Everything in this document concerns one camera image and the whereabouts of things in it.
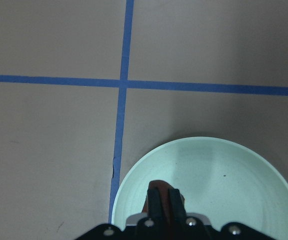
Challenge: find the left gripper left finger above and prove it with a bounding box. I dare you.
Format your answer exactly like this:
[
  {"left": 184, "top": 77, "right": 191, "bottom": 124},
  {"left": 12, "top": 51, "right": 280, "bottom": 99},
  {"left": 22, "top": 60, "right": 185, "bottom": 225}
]
[{"left": 77, "top": 189, "right": 164, "bottom": 240}]

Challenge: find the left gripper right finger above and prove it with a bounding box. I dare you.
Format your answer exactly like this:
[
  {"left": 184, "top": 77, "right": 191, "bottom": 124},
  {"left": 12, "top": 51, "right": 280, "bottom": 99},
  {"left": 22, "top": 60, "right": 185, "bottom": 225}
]
[{"left": 168, "top": 189, "right": 272, "bottom": 240}]

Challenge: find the brown bun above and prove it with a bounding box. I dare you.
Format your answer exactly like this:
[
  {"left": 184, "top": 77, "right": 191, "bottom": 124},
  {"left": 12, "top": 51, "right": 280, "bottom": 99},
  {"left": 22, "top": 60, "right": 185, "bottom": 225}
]
[{"left": 148, "top": 180, "right": 174, "bottom": 227}]

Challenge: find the light green plate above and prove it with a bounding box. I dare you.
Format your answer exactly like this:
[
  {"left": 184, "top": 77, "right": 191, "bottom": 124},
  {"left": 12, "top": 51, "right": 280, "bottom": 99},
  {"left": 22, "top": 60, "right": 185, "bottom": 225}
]
[{"left": 112, "top": 137, "right": 288, "bottom": 240}]

